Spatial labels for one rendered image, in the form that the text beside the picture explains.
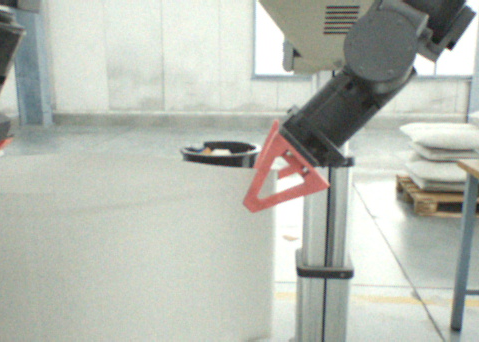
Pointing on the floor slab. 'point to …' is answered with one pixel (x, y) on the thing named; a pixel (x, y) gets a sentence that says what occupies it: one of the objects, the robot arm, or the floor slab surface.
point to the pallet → (426, 203)
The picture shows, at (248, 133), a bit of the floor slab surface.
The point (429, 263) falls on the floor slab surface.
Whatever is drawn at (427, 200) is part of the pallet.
